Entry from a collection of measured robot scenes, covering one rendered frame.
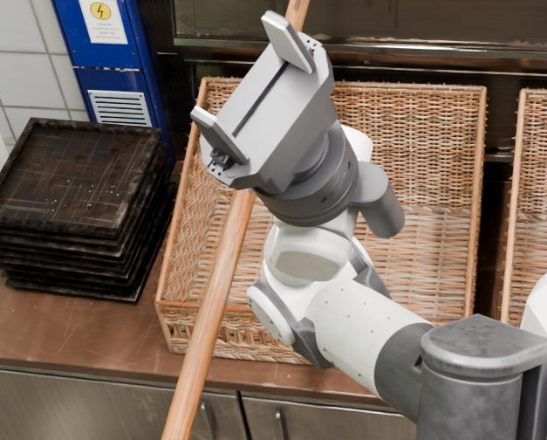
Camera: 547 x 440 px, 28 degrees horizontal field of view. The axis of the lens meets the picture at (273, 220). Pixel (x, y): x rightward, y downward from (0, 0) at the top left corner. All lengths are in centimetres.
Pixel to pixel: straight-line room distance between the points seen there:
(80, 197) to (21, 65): 38
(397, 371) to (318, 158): 27
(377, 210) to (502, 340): 18
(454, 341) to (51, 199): 124
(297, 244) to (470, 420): 22
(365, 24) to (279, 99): 123
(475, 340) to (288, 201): 24
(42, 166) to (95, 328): 33
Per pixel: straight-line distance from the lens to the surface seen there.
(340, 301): 115
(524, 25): 201
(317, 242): 93
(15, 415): 235
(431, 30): 202
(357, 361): 109
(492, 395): 98
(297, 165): 83
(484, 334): 102
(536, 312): 106
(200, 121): 74
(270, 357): 201
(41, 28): 226
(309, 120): 81
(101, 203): 207
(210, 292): 132
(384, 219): 95
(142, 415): 220
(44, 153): 221
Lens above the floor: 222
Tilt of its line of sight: 47 degrees down
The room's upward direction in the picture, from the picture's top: 10 degrees counter-clockwise
